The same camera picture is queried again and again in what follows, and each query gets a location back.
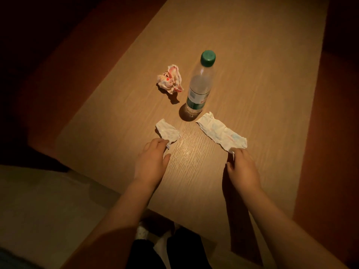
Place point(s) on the person's right hand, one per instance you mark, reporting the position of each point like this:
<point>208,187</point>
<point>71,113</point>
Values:
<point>244,172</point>

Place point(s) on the person's left hand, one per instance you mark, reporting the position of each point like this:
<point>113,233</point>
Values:
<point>150,166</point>

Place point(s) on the person's right thumb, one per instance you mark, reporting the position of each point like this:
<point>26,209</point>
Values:
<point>230,168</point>

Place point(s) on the person's left thumb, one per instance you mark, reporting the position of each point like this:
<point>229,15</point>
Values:
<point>167,161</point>

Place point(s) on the small white paper piece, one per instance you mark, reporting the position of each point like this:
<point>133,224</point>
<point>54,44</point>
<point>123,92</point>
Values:
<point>167,132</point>

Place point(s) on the long white paper strip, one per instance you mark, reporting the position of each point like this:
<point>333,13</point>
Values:
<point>220,132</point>

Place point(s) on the person's right forearm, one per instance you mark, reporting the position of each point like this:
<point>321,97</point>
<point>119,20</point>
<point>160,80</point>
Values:
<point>283,232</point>

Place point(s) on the person's left forearm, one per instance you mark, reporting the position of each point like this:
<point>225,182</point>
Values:
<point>117,224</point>

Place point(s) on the white shoe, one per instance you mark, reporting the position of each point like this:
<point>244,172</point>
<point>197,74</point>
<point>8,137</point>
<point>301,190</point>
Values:
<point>142,231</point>

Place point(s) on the crumpled red-stained white tissue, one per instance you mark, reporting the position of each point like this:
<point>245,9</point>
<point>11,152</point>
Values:
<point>170,80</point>

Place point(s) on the clear plastic bottle green cap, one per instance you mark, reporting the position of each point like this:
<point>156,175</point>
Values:
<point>199,86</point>

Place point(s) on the person's black trouser leg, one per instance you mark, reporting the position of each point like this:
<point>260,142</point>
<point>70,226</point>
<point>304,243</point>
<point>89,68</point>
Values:
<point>188,250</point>
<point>143,256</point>

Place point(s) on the beige upholstered seat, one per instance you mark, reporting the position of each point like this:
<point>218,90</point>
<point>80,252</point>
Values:
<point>47,210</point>

